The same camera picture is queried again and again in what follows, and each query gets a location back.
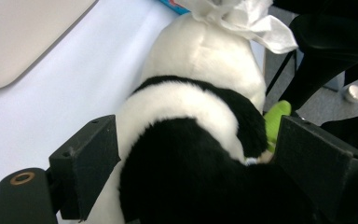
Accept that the blue wet wipe pack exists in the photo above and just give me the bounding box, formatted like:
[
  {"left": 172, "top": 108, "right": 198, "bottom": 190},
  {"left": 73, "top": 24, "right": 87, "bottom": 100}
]
[{"left": 158, "top": 0, "right": 190, "bottom": 16}]

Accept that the black chair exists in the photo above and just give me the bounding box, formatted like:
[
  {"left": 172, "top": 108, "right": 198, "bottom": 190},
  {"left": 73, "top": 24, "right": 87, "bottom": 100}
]
[{"left": 265, "top": 0, "right": 358, "bottom": 112}]

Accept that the white wet wipe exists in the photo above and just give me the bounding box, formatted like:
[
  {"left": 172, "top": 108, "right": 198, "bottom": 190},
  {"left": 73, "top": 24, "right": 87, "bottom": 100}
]
[{"left": 175, "top": 0, "right": 299, "bottom": 55}]

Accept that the silver round foot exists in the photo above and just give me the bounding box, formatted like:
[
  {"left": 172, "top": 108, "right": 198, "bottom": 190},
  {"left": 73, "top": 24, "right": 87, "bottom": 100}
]
[{"left": 344, "top": 84, "right": 358, "bottom": 105}]

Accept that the panda plush toy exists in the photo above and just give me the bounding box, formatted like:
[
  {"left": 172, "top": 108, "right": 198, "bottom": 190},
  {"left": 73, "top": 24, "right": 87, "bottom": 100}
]
[{"left": 83, "top": 12, "right": 327, "bottom": 224}]

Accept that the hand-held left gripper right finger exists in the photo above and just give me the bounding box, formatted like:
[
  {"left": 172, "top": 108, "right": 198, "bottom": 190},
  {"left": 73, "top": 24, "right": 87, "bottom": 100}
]
[{"left": 274, "top": 115, "right": 358, "bottom": 224}]

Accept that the pale lilac table mat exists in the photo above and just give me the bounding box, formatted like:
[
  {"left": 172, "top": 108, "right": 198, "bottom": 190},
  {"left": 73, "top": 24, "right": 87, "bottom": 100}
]
[{"left": 0, "top": 0, "right": 267, "bottom": 208}]

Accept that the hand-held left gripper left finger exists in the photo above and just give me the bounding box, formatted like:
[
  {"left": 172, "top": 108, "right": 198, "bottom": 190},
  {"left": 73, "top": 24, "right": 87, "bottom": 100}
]
[{"left": 48, "top": 114, "right": 121, "bottom": 222}]

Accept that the white plastic storage bin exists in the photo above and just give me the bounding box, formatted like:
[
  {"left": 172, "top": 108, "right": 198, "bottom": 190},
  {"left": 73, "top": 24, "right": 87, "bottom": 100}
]
[{"left": 0, "top": 0, "right": 99, "bottom": 91}]

